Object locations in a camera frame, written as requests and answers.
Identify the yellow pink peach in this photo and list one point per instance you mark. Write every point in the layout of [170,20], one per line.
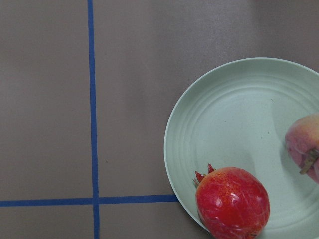
[300,139]

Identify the green plate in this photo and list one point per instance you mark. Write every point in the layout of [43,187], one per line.
[237,115]

